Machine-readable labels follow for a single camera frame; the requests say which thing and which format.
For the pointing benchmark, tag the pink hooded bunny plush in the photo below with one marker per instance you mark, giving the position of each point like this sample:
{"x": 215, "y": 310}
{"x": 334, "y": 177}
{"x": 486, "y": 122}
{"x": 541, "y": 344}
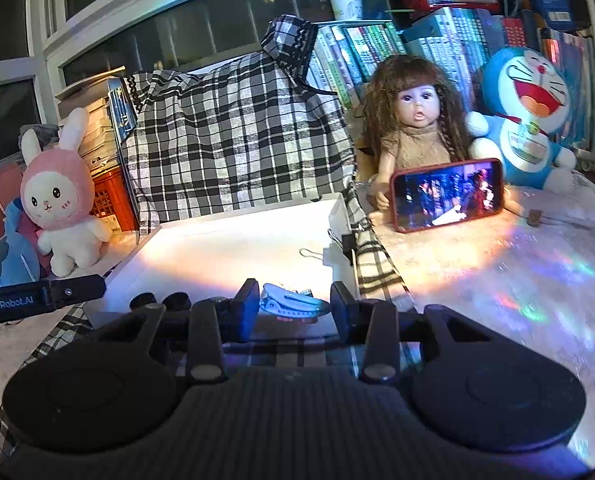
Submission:
{"x": 52, "y": 195}

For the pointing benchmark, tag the white hair clip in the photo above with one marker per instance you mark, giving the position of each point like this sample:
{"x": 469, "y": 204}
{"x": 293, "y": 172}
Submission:
{"x": 290, "y": 302}

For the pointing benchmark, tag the row of books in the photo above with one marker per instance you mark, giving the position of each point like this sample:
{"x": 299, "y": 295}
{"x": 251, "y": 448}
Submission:
{"x": 357, "y": 50}

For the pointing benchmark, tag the stack of papers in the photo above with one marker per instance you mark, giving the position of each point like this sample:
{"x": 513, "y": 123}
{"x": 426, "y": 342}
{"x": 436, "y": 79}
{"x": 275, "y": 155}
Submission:
{"x": 95, "y": 125}

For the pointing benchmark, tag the white window frame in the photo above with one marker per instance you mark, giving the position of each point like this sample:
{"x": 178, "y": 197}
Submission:
{"x": 127, "y": 15}

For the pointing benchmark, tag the smartphone in red case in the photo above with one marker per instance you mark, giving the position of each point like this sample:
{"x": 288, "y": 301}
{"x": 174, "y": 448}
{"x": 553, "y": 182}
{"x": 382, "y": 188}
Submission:
{"x": 447, "y": 195}

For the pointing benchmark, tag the blue alien plush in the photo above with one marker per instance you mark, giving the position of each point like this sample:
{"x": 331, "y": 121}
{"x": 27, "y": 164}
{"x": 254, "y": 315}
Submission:
{"x": 7, "y": 255}

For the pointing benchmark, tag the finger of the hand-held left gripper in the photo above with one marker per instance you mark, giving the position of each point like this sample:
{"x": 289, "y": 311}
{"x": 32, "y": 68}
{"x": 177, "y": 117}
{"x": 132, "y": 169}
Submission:
{"x": 77, "y": 289}

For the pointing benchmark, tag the long-haired baby doll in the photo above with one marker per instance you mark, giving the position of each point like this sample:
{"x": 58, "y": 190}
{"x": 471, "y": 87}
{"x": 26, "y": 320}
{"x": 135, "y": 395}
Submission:
{"x": 417, "y": 105}

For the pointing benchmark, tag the large blue cat plush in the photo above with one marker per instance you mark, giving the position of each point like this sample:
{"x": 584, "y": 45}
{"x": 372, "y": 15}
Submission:
{"x": 517, "y": 85}

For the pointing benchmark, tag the red plastic crate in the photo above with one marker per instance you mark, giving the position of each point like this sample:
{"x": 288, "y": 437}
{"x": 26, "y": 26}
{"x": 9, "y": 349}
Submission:
{"x": 110, "y": 195}

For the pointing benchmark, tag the black white plaid cloth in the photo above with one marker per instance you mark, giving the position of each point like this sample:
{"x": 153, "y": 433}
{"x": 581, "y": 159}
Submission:
{"x": 377, "y": 270}
{"x": 217, "y": 135}

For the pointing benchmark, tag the white paper cup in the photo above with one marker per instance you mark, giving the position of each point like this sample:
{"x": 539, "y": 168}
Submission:
{"x": 346, "y": 2}

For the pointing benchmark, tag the shallow white cardboard box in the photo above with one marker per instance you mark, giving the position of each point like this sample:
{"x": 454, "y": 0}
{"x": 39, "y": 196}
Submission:
{"x": 217, "y": 255}

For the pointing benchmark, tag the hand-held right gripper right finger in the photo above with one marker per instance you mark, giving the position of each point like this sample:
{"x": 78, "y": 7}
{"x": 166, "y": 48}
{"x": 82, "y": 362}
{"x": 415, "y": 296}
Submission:
{"x": 342, "y": 312}

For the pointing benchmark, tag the black binder clip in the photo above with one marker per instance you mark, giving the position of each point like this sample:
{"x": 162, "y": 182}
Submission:
{"x": 346, "y": 247}

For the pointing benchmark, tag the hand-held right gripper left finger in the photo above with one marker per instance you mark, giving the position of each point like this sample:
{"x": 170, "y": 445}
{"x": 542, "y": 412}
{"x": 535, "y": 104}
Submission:
{"x": 250, "y": 310}

